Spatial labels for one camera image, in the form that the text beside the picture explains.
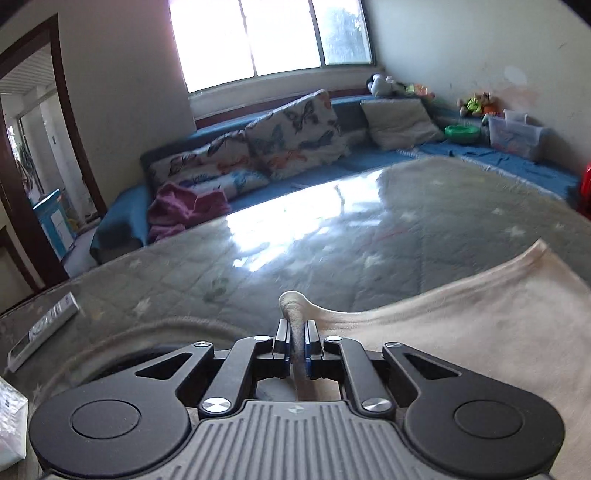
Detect white remote control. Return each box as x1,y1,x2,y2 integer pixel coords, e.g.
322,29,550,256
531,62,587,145
7,292,79,373

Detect red plastic object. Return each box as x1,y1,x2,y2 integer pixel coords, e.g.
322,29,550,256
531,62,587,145
577,161,591,215

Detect beige cushion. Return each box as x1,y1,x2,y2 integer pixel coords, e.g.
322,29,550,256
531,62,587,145
360,98,445,151

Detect window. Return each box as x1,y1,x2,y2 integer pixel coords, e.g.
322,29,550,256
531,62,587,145
167,0,376,94

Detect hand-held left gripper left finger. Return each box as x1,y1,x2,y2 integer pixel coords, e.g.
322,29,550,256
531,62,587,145
135,319,293,416

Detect dark wooden door frame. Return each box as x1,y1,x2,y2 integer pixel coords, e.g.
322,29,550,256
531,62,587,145
0,13,109,305

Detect cream white garment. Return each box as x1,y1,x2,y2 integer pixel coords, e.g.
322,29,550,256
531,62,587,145
278,239,591,480

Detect pink crumpled cloth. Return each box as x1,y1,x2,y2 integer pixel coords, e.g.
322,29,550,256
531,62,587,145
147,182,232,244

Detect large butterfly print pillow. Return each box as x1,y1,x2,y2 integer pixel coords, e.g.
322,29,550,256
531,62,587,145
245,89,352,181

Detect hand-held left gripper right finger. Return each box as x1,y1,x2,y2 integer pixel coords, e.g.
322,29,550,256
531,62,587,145
304,319,462,416

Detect black and white plush toy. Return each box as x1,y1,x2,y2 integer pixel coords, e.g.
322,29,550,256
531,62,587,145
366,74,407,97

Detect small butterfly print pillow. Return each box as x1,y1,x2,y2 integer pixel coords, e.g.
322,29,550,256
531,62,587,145
148,130,270,199

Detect white plastic packet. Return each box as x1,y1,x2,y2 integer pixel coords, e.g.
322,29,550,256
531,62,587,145
0,376,29,462

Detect yellow green plush toy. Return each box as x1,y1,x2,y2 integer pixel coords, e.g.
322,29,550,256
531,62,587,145
457,92,502,118

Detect clear plastic storage box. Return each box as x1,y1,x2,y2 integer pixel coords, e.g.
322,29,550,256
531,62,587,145
487,109,552,162

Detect blue sofa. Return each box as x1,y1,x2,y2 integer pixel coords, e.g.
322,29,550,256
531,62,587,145
89,93,581,265

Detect blue and white cardboard box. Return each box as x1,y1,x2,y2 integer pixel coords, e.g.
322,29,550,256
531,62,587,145
32,189,77,260

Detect green round bowl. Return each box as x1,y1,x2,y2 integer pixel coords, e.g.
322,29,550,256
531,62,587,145
444,124,480,145

